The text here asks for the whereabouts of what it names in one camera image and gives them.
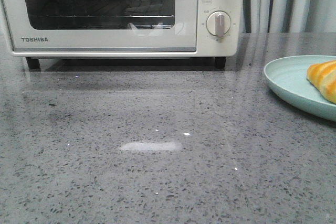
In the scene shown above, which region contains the oven glass door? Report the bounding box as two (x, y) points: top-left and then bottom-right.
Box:
(1, 0), (198, 53)

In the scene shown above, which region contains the golden croissant bread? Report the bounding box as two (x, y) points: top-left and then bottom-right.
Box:
(307, 60), (335, 103)

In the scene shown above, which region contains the lower oven knob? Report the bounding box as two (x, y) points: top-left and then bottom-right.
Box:
(206, 11), (231, 37)

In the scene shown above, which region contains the white toaster oven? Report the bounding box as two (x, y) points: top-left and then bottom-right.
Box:
(1, 0), (243, 69)

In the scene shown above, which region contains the light green plate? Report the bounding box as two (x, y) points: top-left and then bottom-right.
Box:
(264, 55), (335, 122)

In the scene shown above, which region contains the grey curtain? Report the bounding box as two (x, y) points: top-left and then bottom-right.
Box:
(240, 0), (335, 34)

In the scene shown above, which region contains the metal oven wire rack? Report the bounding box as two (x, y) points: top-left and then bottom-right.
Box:
(27, 0), (175, 30)

